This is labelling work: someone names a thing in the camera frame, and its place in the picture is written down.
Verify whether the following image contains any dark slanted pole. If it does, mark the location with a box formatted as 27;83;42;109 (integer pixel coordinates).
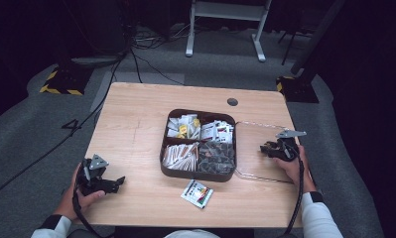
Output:
289;0;348;75

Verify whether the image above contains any clear plastic lid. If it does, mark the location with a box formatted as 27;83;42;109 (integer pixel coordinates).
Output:
234;120;302;184

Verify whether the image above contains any black tripod leg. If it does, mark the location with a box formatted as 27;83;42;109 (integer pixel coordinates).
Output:
278;29;307;66

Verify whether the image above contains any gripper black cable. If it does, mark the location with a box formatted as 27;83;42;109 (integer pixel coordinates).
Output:
278;145;306;238
70;184;115;238

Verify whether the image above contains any pile of dark packets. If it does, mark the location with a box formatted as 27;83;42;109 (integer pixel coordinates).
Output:
198;140;236;176

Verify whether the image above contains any white metal stand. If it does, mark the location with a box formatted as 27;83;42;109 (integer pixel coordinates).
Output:
185;0;273;63

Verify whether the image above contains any person's left hand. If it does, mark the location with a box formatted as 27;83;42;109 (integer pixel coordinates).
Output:
54;163;106;221

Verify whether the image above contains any pile of white red packets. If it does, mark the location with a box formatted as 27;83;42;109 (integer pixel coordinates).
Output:
199;120;235;145

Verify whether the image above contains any black yellow striped base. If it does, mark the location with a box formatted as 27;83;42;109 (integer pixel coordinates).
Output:
39;63;94;97
275;74;321;104

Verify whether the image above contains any pile of pale stick sachets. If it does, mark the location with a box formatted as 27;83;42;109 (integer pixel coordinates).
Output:
161;142;200;173

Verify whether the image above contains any thin black floor cable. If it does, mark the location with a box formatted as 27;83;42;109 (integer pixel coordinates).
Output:
130;49;186;86

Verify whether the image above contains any white packet with coloured print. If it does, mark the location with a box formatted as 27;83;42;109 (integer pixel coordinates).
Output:
180;178;215;210

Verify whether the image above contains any pile of white yellow packets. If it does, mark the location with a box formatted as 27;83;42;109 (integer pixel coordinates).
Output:
166;114;201;140

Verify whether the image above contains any tangle of floor cables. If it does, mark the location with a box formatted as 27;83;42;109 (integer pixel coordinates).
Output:
132;22;195;52

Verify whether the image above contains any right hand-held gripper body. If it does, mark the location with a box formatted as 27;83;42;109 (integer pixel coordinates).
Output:
273;129;308;163

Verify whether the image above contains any long black floor cable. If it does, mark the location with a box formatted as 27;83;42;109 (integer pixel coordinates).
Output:
0;49;131;203

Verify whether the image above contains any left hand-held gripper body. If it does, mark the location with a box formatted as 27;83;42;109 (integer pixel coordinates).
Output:
75;154;118;197

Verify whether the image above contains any brown compartment box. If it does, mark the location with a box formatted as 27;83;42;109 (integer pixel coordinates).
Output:
159;108;237;183

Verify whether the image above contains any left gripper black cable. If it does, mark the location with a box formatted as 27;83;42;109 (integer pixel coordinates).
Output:
70;184;115;238

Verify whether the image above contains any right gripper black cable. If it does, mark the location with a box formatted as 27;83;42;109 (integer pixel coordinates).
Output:
278;145;306;238

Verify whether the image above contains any person's right hand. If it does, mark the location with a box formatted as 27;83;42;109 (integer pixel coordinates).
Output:
272;144;318;195

